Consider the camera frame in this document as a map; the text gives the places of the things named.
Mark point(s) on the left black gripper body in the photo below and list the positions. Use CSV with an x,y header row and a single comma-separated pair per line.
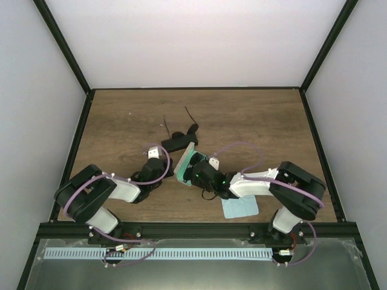
x,y
169,173

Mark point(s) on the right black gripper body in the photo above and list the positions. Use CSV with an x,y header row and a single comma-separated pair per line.
x,y
196,181

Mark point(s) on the grey glasses case green lining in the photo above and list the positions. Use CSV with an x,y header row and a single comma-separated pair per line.
x,y
189,159

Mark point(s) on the gold-trimmed black sunglasses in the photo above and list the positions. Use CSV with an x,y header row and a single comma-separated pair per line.
x,y
194,160

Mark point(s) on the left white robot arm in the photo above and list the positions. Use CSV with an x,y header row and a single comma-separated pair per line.
x,y
83,196

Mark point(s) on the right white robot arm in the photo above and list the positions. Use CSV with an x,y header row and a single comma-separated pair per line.
x,y
299,192

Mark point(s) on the round black sunglasses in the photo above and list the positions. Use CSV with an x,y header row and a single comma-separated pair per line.
x,y
180,126

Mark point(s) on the black geometric glasses case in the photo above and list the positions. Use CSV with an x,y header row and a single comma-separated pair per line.
x,y
179,143

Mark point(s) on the lower light blue cloth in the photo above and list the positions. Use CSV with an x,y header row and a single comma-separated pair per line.
x,y
240,208

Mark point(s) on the grey metal front plate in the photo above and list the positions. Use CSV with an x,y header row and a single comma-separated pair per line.
x,y
325,264

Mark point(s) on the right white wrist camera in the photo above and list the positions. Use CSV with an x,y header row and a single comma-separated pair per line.
x,y
214,162

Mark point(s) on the white slotted cable duct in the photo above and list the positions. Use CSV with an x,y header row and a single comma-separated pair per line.
x,y
161,254

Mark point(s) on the black aluminium frame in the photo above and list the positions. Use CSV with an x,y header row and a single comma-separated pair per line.
x,y
341,228

